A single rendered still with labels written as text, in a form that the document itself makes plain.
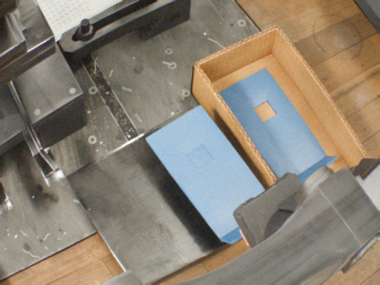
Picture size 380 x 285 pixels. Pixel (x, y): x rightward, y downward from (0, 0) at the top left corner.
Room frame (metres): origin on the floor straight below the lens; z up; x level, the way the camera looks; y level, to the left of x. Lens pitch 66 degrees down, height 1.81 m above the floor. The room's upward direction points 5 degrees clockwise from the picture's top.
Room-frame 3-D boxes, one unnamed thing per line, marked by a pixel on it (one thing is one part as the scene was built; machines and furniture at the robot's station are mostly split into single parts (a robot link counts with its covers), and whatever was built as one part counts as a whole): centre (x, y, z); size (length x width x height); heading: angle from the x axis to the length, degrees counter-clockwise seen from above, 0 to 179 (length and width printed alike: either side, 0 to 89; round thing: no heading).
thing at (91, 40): (0.52, 0.10, 0.95); 0.15 x 0.03 x 0.10; 126
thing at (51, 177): (0.33, 0.16, 0.98); 0.07 x 0.02 x 0.01; 36
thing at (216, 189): (0.34, -0.03, 0.98); 0.15 x 0.07 x 0.03; 40
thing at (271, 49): (0.40, -0.12, 0.93); 0.25 x 0.13 x 0.08; 36
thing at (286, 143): (0.42, -0.10, 0.92); 0.15 x 0.07 x 0.03; 37
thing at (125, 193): (0.32, 0.02, 0.91); 0.17 x 0.16 x 0.02; 126
